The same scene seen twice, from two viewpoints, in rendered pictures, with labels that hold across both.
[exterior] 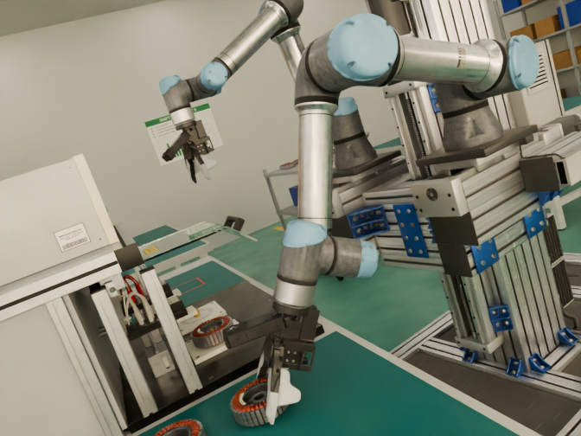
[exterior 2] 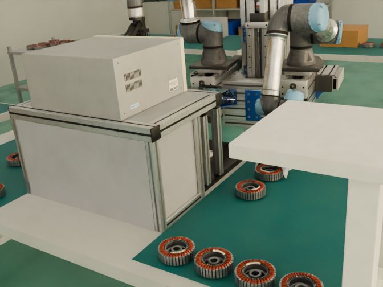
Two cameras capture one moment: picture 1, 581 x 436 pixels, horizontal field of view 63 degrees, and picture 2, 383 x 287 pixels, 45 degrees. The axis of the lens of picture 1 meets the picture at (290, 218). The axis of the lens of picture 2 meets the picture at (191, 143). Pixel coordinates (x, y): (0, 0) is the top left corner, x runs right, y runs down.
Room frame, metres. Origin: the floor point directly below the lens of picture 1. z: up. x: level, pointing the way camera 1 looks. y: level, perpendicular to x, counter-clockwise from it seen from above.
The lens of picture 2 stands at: (-0.34, 1.39, 1.57)
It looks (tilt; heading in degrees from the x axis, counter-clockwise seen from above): 21 degrees down; 324
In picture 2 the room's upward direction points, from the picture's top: 4 degrees counter-clockwise
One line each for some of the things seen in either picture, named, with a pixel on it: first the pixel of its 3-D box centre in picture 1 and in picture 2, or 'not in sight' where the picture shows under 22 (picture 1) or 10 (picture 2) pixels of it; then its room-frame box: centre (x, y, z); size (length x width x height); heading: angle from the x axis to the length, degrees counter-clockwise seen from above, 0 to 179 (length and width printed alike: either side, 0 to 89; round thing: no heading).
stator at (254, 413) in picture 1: (260, 400); (269, 172); (0.83, 0.16, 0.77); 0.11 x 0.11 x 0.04
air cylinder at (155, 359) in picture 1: (159, 358); not in sight; (1.13, 0.42, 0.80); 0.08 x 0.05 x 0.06; 20
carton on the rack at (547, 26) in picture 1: (553, 24); not in sight; (6.77, -4.35, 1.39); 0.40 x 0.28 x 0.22; 110
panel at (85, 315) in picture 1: (96, 322); not in sight; (1.20, 0.57, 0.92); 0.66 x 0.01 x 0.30; 20
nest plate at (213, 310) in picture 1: (198, 317); not in sight; (1.40, 0.37, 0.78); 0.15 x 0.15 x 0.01; 20
